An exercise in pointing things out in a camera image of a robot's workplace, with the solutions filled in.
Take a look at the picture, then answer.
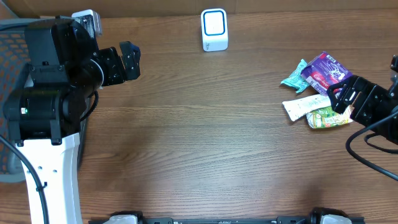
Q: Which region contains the purple pad package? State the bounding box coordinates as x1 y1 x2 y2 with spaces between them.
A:
301 51 353 96

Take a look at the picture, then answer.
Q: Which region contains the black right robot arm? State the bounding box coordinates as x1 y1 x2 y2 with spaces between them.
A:
326 55 397 143

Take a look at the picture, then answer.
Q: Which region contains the green tea drink carton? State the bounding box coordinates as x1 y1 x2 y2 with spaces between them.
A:
306 106 353 129

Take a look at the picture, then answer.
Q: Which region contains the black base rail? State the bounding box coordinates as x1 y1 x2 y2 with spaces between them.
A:
88 207 366 224

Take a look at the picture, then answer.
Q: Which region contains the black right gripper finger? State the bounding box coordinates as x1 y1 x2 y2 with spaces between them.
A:
331 87 358 114
326 75 368 103

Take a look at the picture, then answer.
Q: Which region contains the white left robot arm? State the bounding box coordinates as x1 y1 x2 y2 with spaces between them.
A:
1 16 141 223

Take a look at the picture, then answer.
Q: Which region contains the grey plastic shopping basket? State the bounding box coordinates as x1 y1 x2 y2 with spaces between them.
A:
0 17 88 184

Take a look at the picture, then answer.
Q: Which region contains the white tube gold cap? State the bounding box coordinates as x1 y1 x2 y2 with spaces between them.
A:
282 94 331 121

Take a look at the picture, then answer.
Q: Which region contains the teal snack packet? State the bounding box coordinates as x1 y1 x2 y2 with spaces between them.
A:
280 59 310 93

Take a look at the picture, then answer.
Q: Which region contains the white barcode scanner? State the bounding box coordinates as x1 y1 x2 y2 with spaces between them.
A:
200 8 228 52

